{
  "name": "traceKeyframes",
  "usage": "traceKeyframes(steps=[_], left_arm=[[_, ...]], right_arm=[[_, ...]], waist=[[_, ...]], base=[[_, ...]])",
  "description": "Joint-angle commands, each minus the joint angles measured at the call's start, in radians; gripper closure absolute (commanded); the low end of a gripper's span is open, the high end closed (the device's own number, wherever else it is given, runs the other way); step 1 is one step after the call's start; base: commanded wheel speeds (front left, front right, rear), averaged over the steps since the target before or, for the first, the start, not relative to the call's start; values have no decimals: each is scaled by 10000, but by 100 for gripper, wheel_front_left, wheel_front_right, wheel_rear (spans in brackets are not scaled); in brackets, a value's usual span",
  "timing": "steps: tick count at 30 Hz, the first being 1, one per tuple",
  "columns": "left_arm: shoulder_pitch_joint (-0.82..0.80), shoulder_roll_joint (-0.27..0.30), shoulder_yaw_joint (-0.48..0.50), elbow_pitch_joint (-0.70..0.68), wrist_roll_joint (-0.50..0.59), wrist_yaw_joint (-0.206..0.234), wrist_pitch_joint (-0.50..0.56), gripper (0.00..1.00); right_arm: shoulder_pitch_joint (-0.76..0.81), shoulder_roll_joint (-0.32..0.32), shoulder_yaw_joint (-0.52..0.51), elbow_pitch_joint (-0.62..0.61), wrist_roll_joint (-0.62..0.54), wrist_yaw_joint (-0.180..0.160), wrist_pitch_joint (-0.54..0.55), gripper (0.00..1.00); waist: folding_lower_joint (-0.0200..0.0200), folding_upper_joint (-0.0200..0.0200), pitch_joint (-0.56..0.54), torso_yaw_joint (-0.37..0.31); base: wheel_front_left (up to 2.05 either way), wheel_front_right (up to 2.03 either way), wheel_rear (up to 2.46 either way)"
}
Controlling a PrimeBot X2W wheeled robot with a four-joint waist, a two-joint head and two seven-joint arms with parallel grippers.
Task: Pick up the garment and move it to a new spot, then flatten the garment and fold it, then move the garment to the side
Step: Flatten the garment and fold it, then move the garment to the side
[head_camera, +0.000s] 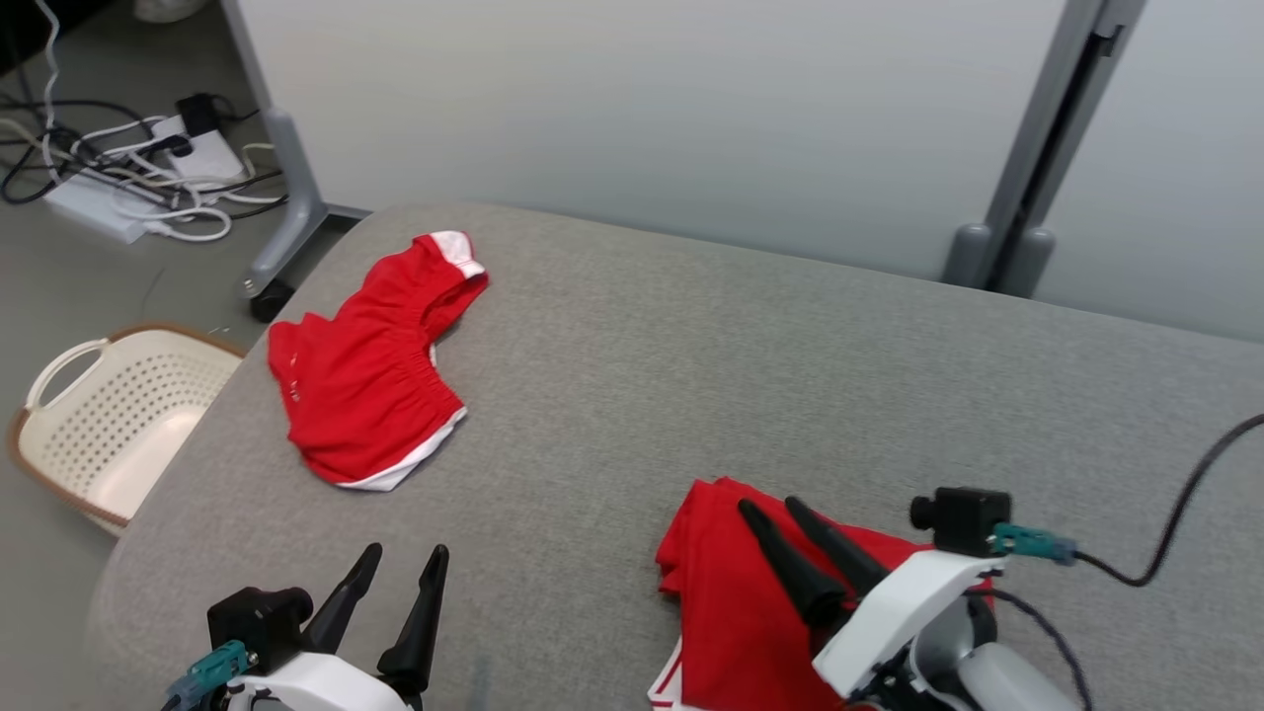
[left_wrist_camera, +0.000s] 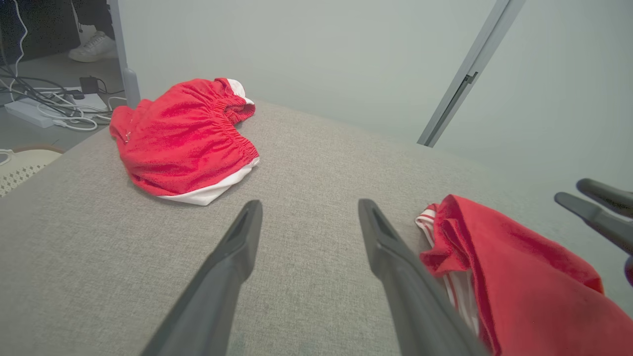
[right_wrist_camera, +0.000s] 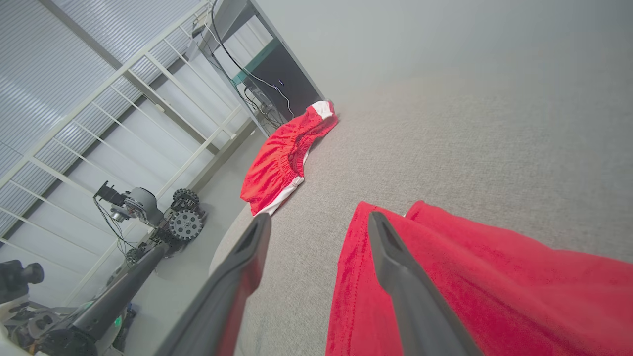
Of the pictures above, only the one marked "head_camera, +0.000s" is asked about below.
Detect black caster wheel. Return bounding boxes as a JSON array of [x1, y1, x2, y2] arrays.
[[249, 281, 295, 323]]

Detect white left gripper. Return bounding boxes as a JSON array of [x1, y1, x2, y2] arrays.
[[222, 542, 450, 711]]

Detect black floor cable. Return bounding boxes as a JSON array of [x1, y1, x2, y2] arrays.
[[0, 94, 149, 205]]

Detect grey partition leg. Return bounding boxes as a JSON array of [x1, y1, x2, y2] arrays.
[[219, 0, 371, 297]]

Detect teal right camera connector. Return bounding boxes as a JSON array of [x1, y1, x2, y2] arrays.
[[990, 523, 1079, 566]]

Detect teal left camera connector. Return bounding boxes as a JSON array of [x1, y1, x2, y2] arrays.
[[163, 640, 250, 711]]

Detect teal camera connector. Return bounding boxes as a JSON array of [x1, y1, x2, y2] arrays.
[[163, 640, 250, 711], [990, 523, 1079, 566]]

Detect red shorts with white stripes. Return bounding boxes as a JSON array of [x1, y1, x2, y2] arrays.
[[267, 230, 492, 493]]

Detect red jersey with white cuffs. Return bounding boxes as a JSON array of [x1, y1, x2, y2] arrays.
[[647, 477, 996, 711]]

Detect cream perforated laundry basket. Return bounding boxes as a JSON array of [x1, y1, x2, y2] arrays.
[[8, 322, 248, 539]]

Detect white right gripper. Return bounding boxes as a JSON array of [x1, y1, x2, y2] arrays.
[[738, 497, 1003, 698]]

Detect thin white cable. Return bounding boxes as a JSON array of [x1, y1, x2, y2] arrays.
[[35, 0, 62, 179]]

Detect black right camera cable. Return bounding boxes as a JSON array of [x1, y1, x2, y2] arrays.
[[1071, 413, 1264, 589]]

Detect black power adapter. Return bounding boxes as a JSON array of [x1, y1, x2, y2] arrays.
[[175, 92, 226, 139]]

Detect grey partition post with feet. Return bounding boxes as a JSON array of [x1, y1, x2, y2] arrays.
[[941, 0, 1148, 300]]

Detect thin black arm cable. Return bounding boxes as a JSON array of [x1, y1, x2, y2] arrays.
[[987, 589, 1092, 711]]

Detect white power strip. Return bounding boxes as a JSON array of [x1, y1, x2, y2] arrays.
[[41, 173, 164, 245]]

